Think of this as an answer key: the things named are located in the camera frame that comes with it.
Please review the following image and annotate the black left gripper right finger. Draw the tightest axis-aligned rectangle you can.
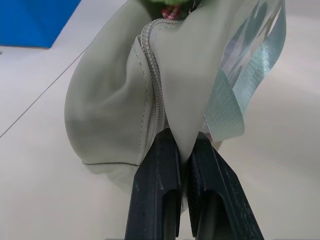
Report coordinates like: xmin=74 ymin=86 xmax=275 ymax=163
xmin=187 ymin=132 xmax=265 ymax=240

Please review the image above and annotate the green plush keychain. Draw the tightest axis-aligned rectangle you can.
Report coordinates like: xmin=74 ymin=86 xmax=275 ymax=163
xmin=139 ymin=0 xmax=197 ymax=20

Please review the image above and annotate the pale teal satin ribbon strap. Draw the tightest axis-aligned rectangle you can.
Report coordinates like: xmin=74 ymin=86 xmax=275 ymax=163
xmin=203 ymin=3 xmax=288 ymax=141

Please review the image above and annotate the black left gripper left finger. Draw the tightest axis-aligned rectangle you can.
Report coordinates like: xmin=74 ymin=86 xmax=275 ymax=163
xmin=124 ymin=129 xmax=183 ymax=240

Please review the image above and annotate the blue box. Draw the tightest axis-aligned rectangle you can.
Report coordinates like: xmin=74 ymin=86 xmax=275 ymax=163
xmin=0 ymin=0 xmax=83 ymax=50

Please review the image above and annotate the light green fabric zip pouch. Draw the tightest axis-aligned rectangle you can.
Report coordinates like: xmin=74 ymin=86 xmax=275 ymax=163
xmin=63 ymin=0 xmax=286 ymax=212

